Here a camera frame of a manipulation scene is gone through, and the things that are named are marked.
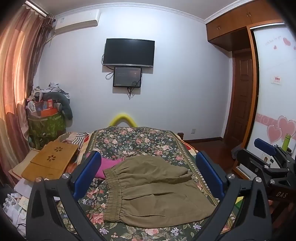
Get green bottle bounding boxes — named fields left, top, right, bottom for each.
left=281, top=134, right=292, bottom=151

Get pink striped curtain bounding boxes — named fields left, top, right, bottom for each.
left=0, top=0, right=56, bottom=186

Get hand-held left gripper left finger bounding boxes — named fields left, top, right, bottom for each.
left=26, top=151, right=109, bottom=241

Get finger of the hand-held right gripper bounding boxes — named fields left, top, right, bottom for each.
left=254, top=138, right=292, bottom=160
left=231, top=148, right=289, bottom=184

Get dark floral blanket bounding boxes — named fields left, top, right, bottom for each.
left=57, top=126, right=238, bottom=241

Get white air conditioner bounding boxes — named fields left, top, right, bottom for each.
left=54, top=9, right=102, bottom=36

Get yellow foam tube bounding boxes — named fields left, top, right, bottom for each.
left=110, top=113, right=137, bottom=128

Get small black wall monitor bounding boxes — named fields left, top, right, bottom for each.
left=113, top=66, right=142, bottom=88

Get magenta folded cloth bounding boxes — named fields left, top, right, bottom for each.
left=92, top=157, right=125, bottom=179

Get orange box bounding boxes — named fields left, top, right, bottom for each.
left=40, top=108, right=58, bottom=117

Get green patterned bag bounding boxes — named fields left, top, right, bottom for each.
left=28, top=111, right=66, bottom=149

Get black wall television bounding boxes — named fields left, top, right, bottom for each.
left=102, top=38, right=155, bottom=68

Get striped bedding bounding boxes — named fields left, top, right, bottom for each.
left=57, top=132, right=89, bottom=150

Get white heart-print sliding door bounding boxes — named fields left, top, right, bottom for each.
left=245, top=23, right=296, bottom=167

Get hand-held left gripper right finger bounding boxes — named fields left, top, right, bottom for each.
left=193, top=151, right=272, bottom=241

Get brown wooden wardrobe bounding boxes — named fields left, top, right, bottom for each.
left=205, top=0, right=290, bottom=167

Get olive green pants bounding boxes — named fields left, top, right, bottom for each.
left=102, top=155, right=220, bottom=228

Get wooden lap desk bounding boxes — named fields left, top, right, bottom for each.
left=22, top=141, right=79, bottom=180

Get colourful patchwork sheet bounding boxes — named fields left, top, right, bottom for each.
left=234, top=196, right=245, bottom=211

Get black monitor cable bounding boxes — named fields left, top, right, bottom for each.
left=128, top=80, right=142, bottom=99

